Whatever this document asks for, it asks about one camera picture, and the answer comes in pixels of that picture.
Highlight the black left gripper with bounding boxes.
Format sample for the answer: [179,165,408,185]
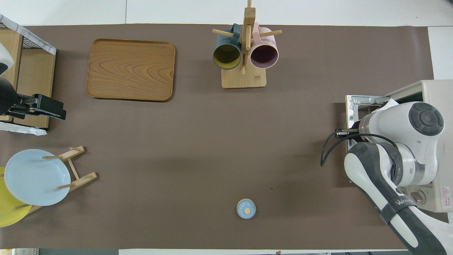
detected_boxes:
[0,76,67,121]

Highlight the toaster oven glass door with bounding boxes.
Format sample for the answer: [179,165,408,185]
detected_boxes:
[345,95,390,149]

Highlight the beige toaster oven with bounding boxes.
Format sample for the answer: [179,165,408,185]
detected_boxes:
[384,80,453,213]

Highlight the stepped wooden shelf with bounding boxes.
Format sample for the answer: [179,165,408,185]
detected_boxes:
[0,28,56,129]

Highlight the light blue plate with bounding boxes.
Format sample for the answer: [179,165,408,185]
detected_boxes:
[4,149,71,206]

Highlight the wooden plate rack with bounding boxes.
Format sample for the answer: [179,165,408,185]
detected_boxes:
[14,145,98,215]

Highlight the yellow plate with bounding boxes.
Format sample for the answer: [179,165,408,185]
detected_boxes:
[0,166,32,228]

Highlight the brown wooden tray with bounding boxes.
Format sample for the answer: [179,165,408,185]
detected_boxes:
[86,38,176,102]

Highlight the dark teal mug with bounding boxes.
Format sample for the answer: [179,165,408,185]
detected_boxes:
[212,23,242,70]

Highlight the wooden mug rack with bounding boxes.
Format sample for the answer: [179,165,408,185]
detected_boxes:
[212,0,282,89]

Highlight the pink mug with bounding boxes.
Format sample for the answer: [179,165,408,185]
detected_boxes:
[250,22,280,69]

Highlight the brown table mat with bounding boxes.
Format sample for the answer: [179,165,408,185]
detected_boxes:
[0,24,450,249]

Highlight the black wire basket with cloth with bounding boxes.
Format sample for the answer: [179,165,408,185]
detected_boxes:
[0,13,57,136]

